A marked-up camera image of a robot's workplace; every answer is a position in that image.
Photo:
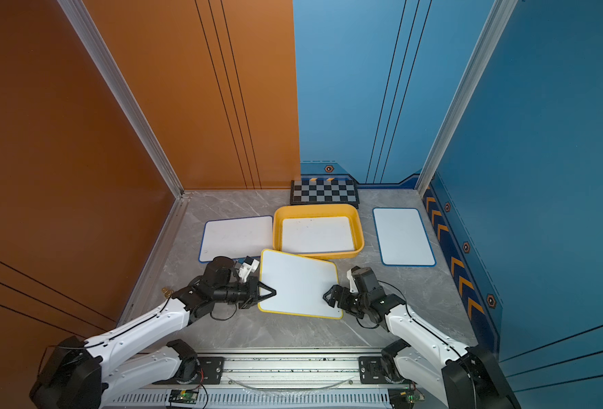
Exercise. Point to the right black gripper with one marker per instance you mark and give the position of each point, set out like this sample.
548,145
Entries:
335,290

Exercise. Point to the right aluminium corner post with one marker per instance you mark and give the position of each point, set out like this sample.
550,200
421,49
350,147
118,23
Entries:
485,46

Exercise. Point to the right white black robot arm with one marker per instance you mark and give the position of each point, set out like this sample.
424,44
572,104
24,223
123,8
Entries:
457,375

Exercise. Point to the blue-framed whiteboard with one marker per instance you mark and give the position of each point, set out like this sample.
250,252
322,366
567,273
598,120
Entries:
236,238
402,238

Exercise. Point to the aluminium front rail frame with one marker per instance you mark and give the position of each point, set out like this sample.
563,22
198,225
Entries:
272,379

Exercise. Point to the left aluminium corner post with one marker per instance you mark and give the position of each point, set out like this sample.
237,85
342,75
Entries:
92,40

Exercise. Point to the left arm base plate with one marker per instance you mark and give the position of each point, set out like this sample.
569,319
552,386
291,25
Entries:
206,370

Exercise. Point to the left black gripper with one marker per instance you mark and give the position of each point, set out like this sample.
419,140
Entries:
254,292

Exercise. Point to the yellow plastic storage box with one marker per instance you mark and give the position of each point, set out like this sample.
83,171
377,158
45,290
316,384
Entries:
307,211

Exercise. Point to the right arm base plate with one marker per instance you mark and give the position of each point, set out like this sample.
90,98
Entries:
379,370

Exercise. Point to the aluminium corner post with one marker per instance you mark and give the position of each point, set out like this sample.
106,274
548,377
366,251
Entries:
92,40
485,46

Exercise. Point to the right green circuit board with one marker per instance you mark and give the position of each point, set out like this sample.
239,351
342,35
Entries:
404,399

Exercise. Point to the black grey checkerboard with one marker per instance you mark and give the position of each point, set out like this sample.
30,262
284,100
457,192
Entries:
324,191

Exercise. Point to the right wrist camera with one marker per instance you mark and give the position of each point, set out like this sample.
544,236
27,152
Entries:
353,288

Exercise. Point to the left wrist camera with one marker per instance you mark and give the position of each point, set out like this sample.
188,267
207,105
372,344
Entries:
247,267

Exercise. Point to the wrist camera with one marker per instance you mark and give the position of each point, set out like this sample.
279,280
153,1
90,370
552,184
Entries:
247,267
353,288

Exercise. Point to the small brass knob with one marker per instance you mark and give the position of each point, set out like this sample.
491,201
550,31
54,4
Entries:
167,292

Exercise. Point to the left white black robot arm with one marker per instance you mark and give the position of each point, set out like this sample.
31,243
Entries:
93,372

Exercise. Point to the green circuit board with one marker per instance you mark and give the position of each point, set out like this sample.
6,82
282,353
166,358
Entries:
183,397
404,399

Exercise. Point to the yellow-framed whiteboard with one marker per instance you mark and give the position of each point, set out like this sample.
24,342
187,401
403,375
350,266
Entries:
300,284
317,235

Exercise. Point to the left green circuit board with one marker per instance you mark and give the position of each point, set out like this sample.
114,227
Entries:
183,397

